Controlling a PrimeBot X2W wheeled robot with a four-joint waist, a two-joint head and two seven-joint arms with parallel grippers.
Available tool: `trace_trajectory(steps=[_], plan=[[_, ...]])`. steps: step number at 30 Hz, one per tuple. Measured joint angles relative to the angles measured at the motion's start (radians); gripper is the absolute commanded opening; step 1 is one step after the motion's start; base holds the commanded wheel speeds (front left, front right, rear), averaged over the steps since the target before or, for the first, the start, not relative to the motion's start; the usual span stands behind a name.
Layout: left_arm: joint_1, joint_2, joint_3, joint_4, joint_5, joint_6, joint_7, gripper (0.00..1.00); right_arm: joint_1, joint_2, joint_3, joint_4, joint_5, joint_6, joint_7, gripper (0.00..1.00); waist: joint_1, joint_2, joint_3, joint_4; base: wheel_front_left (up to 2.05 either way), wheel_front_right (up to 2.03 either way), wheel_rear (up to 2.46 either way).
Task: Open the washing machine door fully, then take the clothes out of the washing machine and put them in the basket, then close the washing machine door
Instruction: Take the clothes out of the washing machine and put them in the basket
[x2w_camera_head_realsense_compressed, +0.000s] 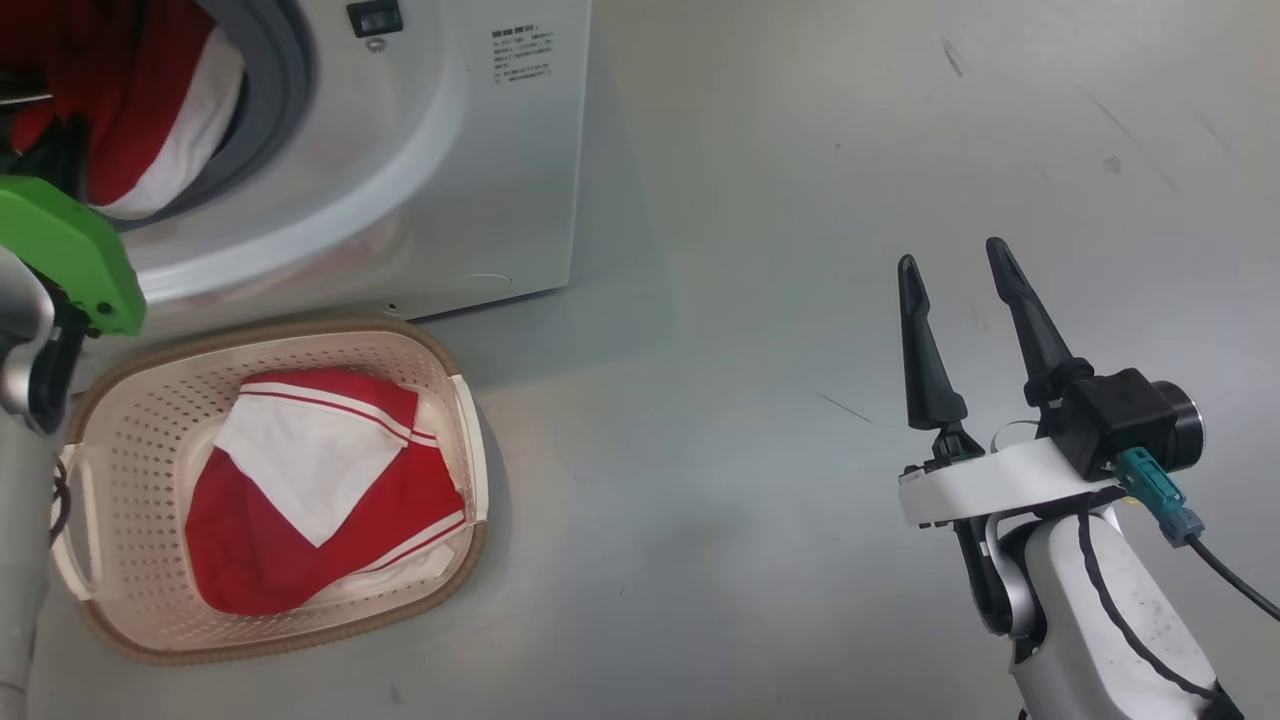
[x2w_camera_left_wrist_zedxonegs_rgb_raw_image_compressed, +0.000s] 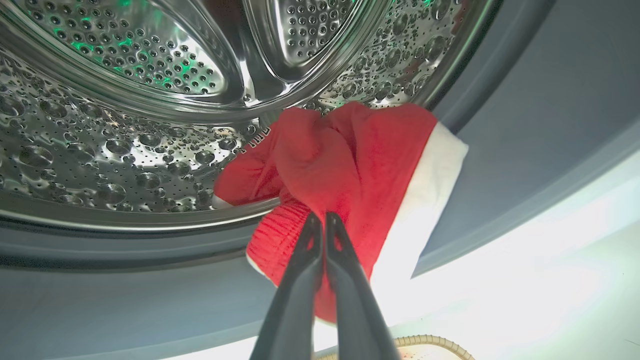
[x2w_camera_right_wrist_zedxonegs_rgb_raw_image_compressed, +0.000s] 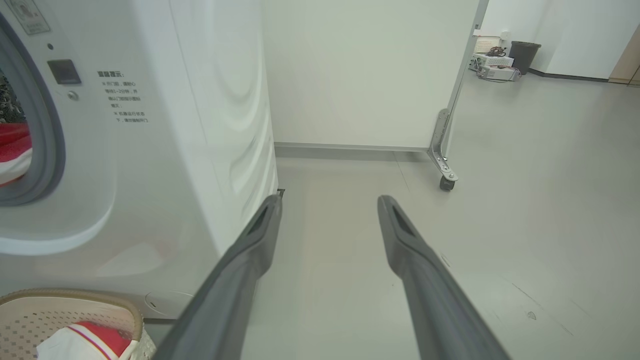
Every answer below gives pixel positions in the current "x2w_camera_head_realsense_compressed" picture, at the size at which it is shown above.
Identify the black cable with teal connector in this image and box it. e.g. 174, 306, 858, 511
1115, 447, 1280, 621

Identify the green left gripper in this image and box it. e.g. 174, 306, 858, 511
0, 115, 148, 337

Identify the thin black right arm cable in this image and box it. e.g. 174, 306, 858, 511
1075, 510, 1241, 701

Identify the red white striped garment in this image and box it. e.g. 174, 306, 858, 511
185, 368, 469, 616

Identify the cream perforated laundry basket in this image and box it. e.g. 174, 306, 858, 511
50, 320, 491, 666

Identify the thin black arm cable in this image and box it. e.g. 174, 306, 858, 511
1075, 510, 1241, 701
48, 458, 73, 549

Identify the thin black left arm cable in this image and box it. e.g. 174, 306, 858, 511
48, 458, 73, 549

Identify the white front-load washing machine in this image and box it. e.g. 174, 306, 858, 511
0, 0, 593, 321

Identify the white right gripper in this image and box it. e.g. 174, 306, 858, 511
897, 237, 1119, 531

